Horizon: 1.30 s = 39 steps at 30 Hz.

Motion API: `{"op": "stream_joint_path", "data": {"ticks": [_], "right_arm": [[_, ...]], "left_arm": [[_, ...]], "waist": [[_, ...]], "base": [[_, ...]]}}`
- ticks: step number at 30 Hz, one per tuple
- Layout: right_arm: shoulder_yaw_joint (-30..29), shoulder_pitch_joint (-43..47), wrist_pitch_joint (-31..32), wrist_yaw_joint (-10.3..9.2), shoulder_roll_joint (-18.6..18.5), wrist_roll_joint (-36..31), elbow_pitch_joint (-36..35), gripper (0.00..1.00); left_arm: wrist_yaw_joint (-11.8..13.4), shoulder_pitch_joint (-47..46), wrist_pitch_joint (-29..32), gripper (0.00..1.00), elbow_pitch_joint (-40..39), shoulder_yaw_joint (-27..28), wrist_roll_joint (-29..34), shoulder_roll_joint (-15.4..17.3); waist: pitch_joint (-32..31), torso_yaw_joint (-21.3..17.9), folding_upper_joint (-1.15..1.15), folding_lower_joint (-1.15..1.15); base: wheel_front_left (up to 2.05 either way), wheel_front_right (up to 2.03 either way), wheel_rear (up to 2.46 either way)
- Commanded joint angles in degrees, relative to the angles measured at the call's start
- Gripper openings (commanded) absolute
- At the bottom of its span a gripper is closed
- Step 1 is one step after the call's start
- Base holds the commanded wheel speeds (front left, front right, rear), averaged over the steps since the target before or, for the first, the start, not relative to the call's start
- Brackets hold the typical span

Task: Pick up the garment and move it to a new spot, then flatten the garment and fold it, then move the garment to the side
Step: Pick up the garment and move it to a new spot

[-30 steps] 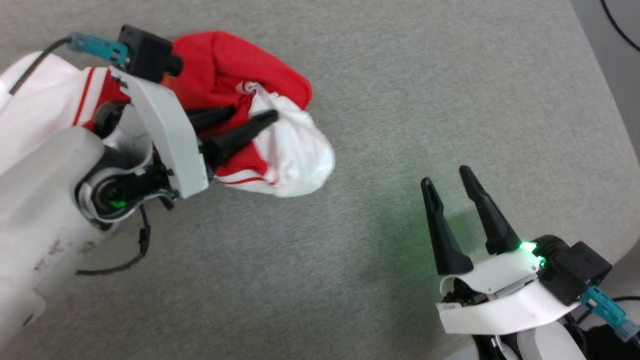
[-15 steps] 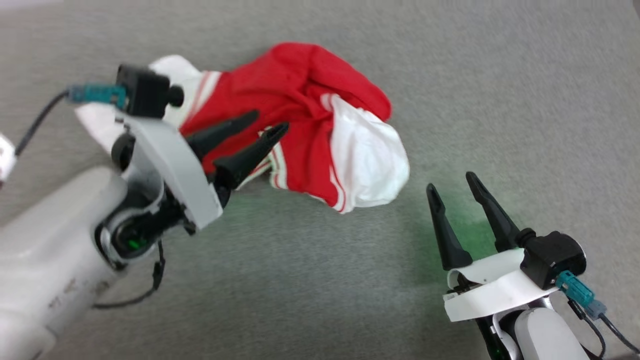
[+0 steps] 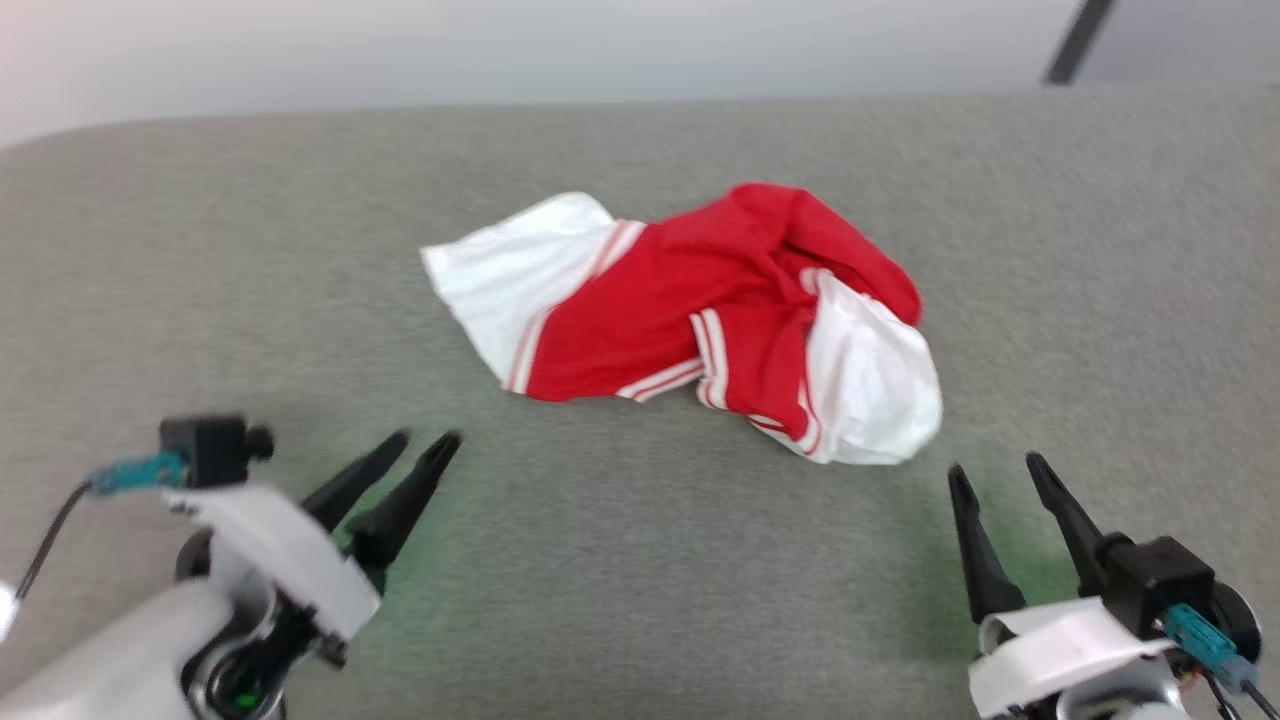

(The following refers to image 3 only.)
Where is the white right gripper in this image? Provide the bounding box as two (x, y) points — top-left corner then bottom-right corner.
(947, 452), (1181, 720)

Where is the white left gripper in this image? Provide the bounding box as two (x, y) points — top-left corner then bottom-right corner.
(163, 430), (464, 643)

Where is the red and white basketball jersey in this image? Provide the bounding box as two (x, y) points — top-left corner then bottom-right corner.
(420, 182), (944, 467)

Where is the dark slanted background pole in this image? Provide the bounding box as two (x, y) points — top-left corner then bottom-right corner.
(1042, 0), (1117, 87)

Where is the teal right camera connector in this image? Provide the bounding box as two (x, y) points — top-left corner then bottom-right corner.
(1164, 602), (1257, 693)

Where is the teal camera connector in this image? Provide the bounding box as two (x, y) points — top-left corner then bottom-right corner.
(90, 452), (187, 497)
(1164, 602), (1257, 693)

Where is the teal left camera connector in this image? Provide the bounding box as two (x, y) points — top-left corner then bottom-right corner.
(90, 452), (187, 497)

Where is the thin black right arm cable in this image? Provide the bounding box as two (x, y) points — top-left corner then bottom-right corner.
(1200, 668), (1280, 720)

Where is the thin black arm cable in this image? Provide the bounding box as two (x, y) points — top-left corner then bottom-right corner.
(1200, 668), (1280, 720)
(14, 480), (97, 603)

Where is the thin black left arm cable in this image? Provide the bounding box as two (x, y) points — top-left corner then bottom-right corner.
(14, 480), (97, 603)

